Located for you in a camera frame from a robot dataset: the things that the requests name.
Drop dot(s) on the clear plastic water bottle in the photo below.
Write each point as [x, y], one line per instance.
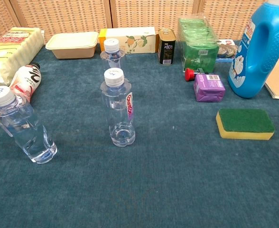
[30, 133]
[111, 45]
[119, 118]

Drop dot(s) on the teal carpet table cover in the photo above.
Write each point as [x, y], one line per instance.
[153, 178]

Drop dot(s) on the gold black tin can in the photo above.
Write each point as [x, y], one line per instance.
[167, 50]

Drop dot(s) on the purple wrapped packet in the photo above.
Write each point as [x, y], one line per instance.
[209, 89]

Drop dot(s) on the white orange tea box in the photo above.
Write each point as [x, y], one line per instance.
[134, 35]

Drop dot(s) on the clear box green sachets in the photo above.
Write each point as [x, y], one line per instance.
[196, 42]

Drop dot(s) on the beige lidded food container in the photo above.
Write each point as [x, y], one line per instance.
[70, 45]

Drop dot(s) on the woven rattan folding screen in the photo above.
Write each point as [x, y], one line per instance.
[153, 14]

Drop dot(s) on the green yellow sponge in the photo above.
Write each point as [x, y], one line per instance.
[245, 121]

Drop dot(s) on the blister pack of clips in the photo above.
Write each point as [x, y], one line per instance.
[225, 51]

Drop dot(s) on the blue detergent bottle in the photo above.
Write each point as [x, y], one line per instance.
[248, 78]

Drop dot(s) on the pink white drink bottle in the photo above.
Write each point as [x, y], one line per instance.
[28, 78]

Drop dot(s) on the yellow sponge multipack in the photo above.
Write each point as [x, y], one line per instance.
[11, 47]

